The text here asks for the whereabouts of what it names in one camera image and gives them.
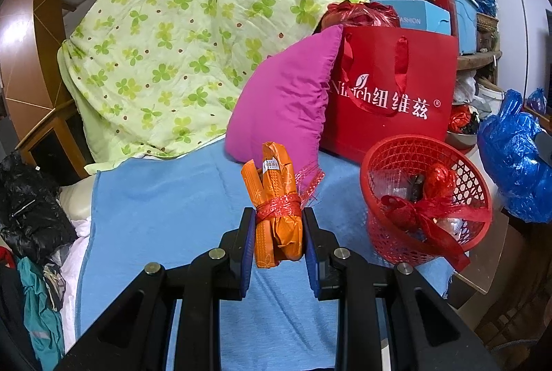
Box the white cloth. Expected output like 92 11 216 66
58 177 98 354

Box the magenta pillow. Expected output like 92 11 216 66
224 25 344 178

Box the small blue plastic bag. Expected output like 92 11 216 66
527 88 548 113

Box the red plastic bag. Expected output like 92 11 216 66
323 0 400 28

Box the orange packet bundle red ribbon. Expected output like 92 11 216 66
240 141 325 269

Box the small black item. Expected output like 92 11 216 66
409 174 427 200

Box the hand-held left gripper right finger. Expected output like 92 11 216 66
302 207 505 371

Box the large blue plastic bag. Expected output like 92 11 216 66
476 89 552 224

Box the light blue blanket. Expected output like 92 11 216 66
75 142 453 371

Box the light blue plastic storage box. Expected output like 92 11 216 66
453 0 479 55

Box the green clover print quilt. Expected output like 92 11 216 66
57 0 372 176

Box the wooden shelf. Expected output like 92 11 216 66
456 50 504 72

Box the clear plastic wrapper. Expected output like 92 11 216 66
370 169 410 199

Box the light blue cardboard box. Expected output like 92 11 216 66
370 0 453 36

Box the teal garment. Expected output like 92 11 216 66
17 257 65 371

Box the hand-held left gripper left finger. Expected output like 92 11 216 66
54 207 257 371

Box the dark wooden stool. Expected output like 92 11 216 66
446 199 552 354

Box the steel basin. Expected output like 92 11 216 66
446 130 479 150

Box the red shiny foil ball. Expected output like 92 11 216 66
425 164 456 199

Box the orange-red plastic bag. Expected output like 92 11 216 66
448 106 479 134

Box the red plastic mesh basket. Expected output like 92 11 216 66
360 135 493 267

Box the wooden glass cabinet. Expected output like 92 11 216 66
17 108 93 178

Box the white plastic bag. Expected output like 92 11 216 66
456 71 478 104

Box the woven basket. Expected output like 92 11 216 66
476 13 500 32

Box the black jacket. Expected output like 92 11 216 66
0 151 78 264

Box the red paper gift bag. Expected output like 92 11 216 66
319 25 459 165

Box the red gift box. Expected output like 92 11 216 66
431 0 460 38

